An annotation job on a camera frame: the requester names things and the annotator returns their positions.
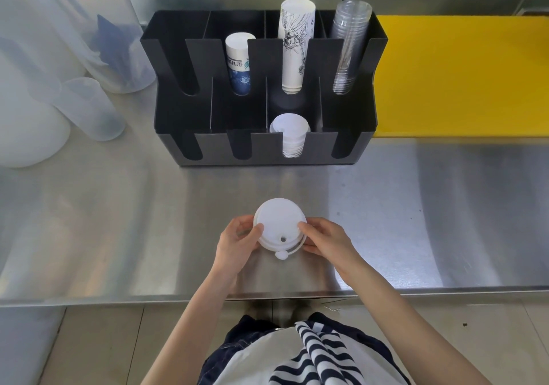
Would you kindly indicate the person's right forearm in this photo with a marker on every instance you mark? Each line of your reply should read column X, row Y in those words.
column 407, row 324

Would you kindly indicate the navy and white striped clothing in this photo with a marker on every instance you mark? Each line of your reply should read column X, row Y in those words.
column 309, row 354

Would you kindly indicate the person's right thumb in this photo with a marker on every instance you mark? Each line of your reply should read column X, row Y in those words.
column 311, row 231

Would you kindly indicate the person's left forearm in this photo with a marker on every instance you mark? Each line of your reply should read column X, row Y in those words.
column 195, row 324

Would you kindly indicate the stack of sketch-print paper cups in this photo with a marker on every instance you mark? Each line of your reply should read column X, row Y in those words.
column 296, row 41

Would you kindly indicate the tall translucent measuring pitcher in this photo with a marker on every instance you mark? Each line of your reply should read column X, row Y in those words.
column 107, row 24

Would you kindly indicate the stack of white lids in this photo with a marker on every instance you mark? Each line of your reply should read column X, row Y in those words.
column 290, row 134

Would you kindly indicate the white plastic cup lid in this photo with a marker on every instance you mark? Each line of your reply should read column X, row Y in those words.
column 279, row 221

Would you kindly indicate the person's left thumb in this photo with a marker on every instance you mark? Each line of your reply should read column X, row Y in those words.
column 252, row 237

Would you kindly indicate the large white translucent container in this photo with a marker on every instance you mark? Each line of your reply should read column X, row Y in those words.
column 25, row 110

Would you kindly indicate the black cup organizer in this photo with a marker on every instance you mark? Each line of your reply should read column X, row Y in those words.
column 240, row 119

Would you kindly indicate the stack of clear plastic cups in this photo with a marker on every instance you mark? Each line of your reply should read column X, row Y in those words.
column 349, row 41

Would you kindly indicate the person's left hand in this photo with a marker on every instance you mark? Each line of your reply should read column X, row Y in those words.
column 231, row 247

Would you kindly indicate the person's right hand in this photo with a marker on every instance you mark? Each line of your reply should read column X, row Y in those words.
column 334, row 247

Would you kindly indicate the small translucent measuring cup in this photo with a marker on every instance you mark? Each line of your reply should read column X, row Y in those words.
column 92, row 110

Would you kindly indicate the stack of blue-print paper cups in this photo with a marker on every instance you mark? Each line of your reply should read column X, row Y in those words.
column 240, row 61

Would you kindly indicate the yellow cutting board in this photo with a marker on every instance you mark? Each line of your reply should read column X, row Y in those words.
column 463, row 76

